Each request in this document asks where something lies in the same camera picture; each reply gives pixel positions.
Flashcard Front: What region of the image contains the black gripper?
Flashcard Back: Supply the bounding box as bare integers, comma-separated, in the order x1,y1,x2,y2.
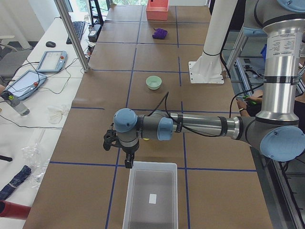
122,144,138,169

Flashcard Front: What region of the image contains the purple cloth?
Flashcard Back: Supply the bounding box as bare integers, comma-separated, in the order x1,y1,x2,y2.
152,28,168,40

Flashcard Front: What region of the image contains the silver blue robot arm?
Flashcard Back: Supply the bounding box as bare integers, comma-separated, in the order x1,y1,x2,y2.
103,0,305,168

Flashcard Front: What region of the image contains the clear plastic box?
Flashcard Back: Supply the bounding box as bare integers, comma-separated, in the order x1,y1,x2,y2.
122,161,178,229

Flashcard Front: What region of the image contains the black power adapter box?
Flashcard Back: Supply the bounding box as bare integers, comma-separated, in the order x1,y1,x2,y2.
88,24,102,42

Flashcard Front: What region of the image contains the light green bowl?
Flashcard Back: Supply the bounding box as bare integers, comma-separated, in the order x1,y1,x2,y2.
145,75,162,90

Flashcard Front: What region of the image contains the white crumpled cloth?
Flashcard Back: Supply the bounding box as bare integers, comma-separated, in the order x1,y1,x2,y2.
47,105,70,124

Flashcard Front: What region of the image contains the crumpled clear plastic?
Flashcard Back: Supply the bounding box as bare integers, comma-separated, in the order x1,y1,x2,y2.
21,129,49,190

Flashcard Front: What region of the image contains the folded blue umbrella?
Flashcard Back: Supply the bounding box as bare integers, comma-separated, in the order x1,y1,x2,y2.
0,165,31,200

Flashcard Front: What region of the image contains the clear water bottle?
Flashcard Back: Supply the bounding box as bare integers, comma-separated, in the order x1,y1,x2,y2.
0,90,30,116

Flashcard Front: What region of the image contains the far teach pendant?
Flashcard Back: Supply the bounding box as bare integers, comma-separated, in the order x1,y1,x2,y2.
37,51,67,74

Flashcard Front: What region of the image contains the teach pendant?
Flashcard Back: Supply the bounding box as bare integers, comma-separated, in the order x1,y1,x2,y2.
6,70,47,101
37,51,67,74

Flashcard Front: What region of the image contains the near teach pendant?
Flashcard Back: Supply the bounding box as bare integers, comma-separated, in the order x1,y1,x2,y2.
6,70,47,101

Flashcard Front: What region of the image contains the seated person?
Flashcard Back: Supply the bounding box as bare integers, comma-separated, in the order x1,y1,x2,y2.
236,71,305,134

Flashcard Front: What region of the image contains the red cylinder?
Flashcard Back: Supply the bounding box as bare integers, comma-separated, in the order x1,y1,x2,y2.
0,200,31,220

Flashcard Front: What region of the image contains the black computer mouse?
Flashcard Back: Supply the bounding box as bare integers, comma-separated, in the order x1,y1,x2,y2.
45,41,56,48

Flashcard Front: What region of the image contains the black keyboard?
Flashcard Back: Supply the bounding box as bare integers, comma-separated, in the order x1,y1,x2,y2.
72,21,86,40

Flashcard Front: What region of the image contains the pink plastic bin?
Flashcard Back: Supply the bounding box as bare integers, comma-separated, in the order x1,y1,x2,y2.
146,0,169,21

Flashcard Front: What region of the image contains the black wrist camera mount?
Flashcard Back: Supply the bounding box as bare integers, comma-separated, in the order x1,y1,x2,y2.
103,123,121,151

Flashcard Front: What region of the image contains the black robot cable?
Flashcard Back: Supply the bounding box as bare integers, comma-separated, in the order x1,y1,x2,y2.
149,91,263,137

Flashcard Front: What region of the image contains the aluminium frame post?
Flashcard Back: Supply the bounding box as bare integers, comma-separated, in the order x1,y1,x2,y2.
54,0,89,73

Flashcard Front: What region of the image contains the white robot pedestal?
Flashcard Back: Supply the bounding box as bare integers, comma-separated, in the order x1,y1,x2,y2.
189,0,238,84

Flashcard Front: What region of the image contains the green handled tool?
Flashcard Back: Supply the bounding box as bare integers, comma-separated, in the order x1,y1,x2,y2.
243,95,257,106

